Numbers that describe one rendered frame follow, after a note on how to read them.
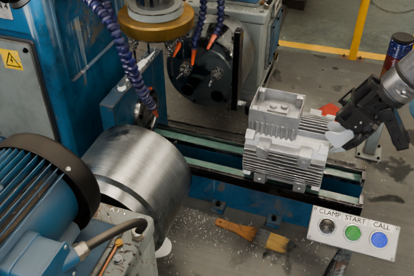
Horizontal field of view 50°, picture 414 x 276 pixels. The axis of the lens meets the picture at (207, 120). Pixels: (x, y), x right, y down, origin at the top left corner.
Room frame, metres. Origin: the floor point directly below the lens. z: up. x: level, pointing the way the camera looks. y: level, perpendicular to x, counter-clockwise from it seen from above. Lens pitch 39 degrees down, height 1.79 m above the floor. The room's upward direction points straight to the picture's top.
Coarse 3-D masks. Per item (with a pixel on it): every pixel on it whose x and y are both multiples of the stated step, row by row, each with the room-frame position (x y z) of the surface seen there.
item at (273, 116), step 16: (256, 96) 0.91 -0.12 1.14; (272, 96) 0.93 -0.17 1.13; (288, 96) 0.92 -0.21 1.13; (304, 96) 0.90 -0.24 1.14; (256, 112) 0.85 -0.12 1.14; (272, 112) 0.87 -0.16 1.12; (288, 112) 0.88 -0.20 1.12; (256, 128) 0.84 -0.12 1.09; (272, 128) 0.83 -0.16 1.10; (288, 128) 0.82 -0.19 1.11
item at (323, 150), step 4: (328, 116) 0.89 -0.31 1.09; (332, 116) 0.89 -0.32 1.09; (248, 132) 0.83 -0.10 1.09; (252, 132) 0.83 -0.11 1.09; (248, 136) 0.83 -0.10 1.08; (252, 136) 0.83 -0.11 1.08; (320, 144) 0.79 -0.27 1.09; (320, 148) 0.78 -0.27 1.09; (324, 148) 0.78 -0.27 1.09; (328, 148) 0.77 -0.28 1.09; (320, 152) 0.77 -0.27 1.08; (324, 152) 0.77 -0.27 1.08; (244, 172) 0.83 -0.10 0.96; (248, 172) 0.83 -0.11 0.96; (320, 184) 0.78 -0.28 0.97; (312, 188) 0.77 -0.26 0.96; (316, 188) 0.77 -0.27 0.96
